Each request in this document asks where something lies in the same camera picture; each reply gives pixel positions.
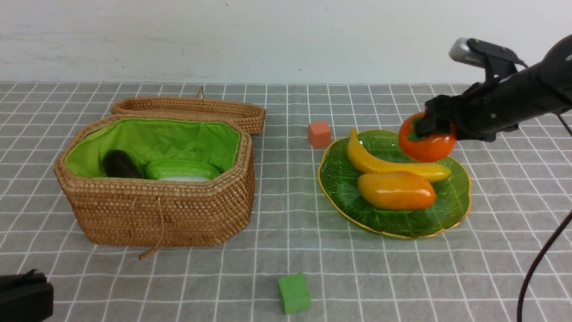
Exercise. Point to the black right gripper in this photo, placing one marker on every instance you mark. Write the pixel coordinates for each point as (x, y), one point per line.
(481, 111)

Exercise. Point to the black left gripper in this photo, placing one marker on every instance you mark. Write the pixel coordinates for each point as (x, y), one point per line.
(26, 297)

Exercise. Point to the orange persimmon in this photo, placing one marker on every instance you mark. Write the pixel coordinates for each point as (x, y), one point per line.
(429, 148)

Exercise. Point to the yellow banana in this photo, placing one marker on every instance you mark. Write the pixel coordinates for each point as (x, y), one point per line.
(366, 163)

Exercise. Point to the orange yellow mango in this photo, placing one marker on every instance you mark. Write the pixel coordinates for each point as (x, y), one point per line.
(396, 191)

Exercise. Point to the purple eggplant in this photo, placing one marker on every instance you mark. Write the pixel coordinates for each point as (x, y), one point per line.
(118, 164)

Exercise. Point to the green cucumber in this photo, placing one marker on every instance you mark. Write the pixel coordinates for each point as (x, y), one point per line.
(178, 168)

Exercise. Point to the white radish with leaves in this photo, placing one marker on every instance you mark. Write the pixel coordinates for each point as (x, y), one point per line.
(185, 179)

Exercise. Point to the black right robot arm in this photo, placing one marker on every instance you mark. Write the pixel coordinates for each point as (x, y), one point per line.
(554, 71)

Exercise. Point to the woven wicker basket green lining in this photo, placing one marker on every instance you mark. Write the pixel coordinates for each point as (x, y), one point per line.
(152, 213)

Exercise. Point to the green glass leaf plate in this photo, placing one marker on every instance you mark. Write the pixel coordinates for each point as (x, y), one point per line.
(338, 181)

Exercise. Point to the orange foam cube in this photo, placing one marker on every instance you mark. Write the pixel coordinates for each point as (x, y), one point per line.
(319, 134)

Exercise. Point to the green foam cube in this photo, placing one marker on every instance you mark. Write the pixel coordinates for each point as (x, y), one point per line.
(294, 293)

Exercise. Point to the woven wicker basket lid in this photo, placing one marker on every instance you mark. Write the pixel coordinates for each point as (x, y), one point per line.
(249, 117)

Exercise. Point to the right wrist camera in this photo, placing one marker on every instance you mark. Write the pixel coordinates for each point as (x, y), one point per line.
(496, 60)

